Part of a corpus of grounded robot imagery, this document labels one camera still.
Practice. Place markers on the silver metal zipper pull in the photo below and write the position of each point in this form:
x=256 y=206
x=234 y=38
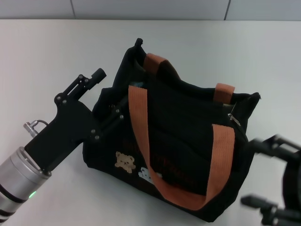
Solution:
x=233 y=118

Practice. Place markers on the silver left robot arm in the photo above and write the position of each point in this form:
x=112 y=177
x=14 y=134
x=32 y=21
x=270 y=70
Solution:
x=18 y=179

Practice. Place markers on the blue food packet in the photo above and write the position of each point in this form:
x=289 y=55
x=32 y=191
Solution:
x=137 y=84

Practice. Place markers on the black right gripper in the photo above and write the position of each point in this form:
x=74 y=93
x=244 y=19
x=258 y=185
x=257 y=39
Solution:
x=292 y=183

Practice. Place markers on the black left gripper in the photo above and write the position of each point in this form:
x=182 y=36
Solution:
x=68 y=127

